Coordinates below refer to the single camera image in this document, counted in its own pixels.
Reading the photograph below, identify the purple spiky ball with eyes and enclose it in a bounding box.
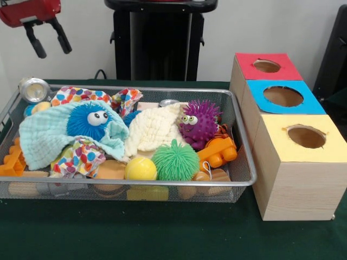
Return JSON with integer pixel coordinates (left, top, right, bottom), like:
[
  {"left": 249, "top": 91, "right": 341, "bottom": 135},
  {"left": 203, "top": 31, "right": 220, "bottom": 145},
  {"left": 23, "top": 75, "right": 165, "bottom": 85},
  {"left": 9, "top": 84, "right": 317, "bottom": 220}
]
[{"left": 178, "top": 99, "right": 222, "bottom": 151}]

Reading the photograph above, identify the large colourful dotted cloth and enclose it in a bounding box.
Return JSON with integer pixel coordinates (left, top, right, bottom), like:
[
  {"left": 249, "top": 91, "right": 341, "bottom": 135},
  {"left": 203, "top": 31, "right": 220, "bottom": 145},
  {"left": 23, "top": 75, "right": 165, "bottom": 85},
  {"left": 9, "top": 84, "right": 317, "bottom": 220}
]
[{"left": 52, "top": 86, "right": 144, "bottom": 117}]

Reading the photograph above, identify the orange toy building block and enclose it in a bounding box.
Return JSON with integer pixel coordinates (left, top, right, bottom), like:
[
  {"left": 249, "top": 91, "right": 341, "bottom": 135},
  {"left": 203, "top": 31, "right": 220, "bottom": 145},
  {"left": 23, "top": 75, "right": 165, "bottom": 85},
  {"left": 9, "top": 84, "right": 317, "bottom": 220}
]
[{"left": 196, "top": 134, "right": 237, "bottom": 173}]

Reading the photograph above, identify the tan orange ball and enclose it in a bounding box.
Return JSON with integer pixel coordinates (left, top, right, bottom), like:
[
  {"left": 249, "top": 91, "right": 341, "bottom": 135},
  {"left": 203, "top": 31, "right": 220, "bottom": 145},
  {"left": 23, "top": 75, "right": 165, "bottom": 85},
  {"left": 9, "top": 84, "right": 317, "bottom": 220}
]
[{"left": 93, "top": 160, "right": 127, "bottom": 190}]

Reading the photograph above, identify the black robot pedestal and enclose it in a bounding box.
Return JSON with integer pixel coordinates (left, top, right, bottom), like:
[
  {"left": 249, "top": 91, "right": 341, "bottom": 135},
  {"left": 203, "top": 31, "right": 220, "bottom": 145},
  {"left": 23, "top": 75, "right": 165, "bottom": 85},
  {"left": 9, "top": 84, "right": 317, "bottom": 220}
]
[{"left": 105, "top": 0, "right": 217, "bottom": 82}]

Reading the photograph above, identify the cream white cloth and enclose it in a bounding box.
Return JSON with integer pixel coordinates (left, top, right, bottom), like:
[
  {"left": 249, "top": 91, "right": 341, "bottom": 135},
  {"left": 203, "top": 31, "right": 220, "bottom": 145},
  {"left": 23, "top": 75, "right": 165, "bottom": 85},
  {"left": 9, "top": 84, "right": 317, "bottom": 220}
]
[{"left": 124, "top": 103, "right": 188, "bottom": 160}]

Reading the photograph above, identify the yellow ball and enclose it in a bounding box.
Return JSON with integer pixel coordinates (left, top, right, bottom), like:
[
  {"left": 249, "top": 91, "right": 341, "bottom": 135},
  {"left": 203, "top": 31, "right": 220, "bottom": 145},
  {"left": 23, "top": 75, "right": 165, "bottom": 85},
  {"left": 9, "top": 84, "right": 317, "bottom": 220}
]
[{"left": 125, "top": 157, "right": 158, "bottom": 181}]

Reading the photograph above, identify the mint green cloth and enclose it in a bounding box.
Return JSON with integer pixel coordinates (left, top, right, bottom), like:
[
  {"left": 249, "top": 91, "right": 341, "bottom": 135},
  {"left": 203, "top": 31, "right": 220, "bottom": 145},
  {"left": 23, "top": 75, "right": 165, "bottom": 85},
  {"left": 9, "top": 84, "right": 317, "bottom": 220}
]
[{"left": 19, "top": 100, "right": 130, "bottom": 170}]

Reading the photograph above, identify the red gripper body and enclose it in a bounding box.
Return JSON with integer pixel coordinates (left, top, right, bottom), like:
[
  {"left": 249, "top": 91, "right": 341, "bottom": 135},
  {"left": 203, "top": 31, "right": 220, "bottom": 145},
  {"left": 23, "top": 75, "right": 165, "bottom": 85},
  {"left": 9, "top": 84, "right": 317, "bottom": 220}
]
[{"left": 0, "top": 0, "right": 62, "bottom": 28}]

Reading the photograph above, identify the blue spiky rubber ball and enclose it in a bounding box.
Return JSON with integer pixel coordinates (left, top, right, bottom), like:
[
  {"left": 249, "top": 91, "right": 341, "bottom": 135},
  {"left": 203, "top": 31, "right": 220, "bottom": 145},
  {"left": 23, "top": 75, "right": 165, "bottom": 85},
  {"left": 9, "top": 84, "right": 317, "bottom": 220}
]
[
  {"left": 67, "top": 102, "right": 114, "bottom": 140},
  {"left": 123, "top": 110, "right": 142, "bottom": 128}
]

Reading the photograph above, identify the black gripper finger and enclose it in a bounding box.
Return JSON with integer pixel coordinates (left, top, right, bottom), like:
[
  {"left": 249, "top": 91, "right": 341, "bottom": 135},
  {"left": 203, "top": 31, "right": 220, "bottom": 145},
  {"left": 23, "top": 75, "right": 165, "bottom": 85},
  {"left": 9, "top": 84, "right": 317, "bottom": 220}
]
[
  {"left": 23, "top": 23, "right": 47, "bottom": 59},
  {"left": 48, "top": 17, "right": 73, "bottom": 55}
]

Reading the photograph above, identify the small orange plastic toy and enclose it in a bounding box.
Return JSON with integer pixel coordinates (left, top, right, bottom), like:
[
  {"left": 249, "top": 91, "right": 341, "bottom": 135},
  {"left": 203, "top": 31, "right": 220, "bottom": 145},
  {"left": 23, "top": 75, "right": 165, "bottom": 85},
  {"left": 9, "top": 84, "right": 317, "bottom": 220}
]
[{"left": 0, "top": 138, "right": 27, "bottom": 177}]

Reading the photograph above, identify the black panel stand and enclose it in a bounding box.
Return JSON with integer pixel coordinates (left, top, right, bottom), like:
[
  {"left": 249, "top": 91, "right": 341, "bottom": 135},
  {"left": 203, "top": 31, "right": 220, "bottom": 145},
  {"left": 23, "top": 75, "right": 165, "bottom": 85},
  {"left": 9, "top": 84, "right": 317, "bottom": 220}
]
[{"left": 314, "top": 5, "right": 347, "bottom": 101}]

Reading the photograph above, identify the shallow clear mesh bin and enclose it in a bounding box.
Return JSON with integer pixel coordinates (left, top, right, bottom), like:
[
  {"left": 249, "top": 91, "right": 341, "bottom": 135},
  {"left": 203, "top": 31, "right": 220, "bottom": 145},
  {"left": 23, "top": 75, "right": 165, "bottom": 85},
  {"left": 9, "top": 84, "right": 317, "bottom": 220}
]
[{"left": 0, "top": 84, "right": 258, "bottom": 204}]

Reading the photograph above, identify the silver crushed can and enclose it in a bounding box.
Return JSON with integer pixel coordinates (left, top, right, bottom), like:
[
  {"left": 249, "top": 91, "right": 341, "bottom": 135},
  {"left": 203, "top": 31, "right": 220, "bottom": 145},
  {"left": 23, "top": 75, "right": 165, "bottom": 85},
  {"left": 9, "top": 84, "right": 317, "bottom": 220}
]
[{"left": 19, "top": 77, "right": 51, "bottom": 103}]

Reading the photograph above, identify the small colourful dotted cloth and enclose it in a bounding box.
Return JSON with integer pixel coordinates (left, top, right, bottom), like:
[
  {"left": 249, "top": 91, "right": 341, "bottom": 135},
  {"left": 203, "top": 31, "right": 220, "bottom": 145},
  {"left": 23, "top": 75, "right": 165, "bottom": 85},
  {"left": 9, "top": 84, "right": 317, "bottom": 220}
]
[{"left": 53, "top": 138, "right": 107, "bottom": 178}]

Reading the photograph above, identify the green spiky rubber ball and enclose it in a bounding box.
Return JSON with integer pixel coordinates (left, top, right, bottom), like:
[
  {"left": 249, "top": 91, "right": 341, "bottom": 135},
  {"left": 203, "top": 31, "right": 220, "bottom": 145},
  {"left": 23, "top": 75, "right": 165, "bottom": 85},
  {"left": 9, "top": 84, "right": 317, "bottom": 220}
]
[{"left": 151, "top": 140, "right": 200, "bottom": 181}]

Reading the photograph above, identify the dark green table cloth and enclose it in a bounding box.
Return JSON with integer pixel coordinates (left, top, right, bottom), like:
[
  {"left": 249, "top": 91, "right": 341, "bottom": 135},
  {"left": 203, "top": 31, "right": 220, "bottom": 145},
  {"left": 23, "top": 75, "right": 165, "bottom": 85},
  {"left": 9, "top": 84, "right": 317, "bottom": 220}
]
[{"left": 0, "top": 79, "right": 347, "bottom": 260}]

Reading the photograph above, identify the wooden box with three holes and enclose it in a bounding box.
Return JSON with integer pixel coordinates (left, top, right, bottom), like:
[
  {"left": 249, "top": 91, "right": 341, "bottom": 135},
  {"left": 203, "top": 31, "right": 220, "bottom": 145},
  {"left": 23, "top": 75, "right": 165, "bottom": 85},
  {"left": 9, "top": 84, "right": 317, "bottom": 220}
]
[{"left": 230, "top": 53, "right": 347, "bottom": 222}]

